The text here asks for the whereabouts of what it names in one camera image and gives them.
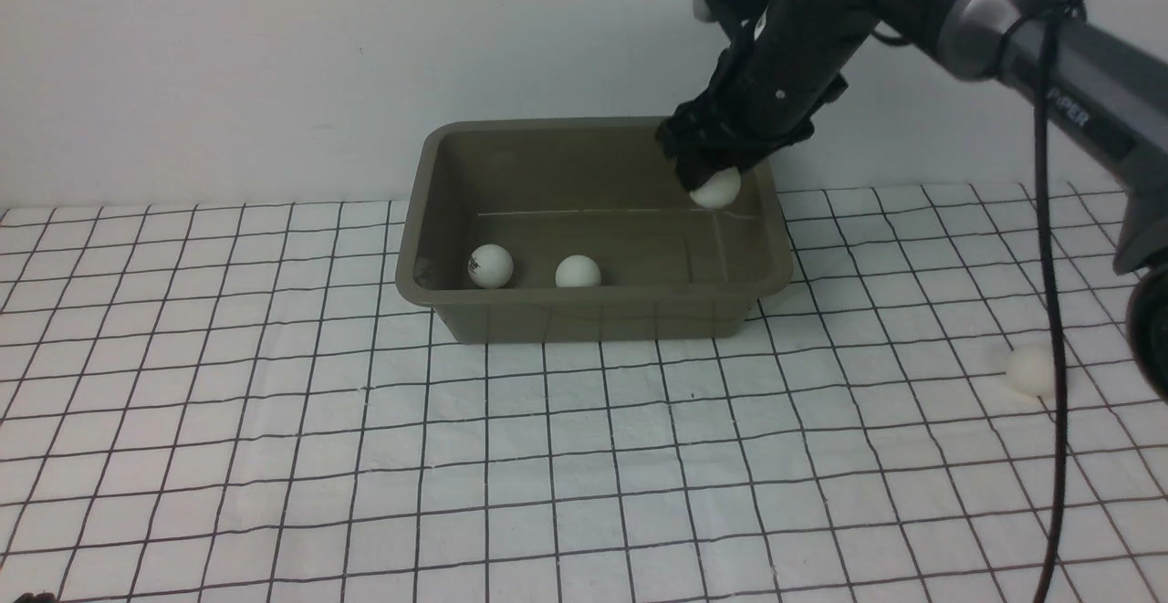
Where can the white ping-pong ball with logo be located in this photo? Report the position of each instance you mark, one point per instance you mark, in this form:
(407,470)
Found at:
(490,266)

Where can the olive green plastic bin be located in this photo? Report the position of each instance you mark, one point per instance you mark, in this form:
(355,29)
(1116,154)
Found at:
(598,187)

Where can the white ping-pong ball front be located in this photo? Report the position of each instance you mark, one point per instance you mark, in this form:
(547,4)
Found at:
(578,271)

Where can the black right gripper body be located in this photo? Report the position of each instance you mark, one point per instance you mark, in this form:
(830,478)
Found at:
(782,68)

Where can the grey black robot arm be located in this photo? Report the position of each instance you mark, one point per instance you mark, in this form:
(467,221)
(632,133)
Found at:
(1107,96)

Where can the white checkered tablecloth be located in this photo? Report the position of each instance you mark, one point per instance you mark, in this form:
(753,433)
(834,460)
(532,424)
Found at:
(233,404)

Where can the dark object bottom left corner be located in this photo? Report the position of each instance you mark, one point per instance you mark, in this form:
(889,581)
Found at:
(36,597)

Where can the white ping-pong ball pair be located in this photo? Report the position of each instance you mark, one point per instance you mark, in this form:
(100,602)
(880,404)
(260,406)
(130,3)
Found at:
(1031,371)
(720,190)

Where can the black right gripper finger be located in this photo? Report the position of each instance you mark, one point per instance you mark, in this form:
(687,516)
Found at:
(697,133)
(746,153)

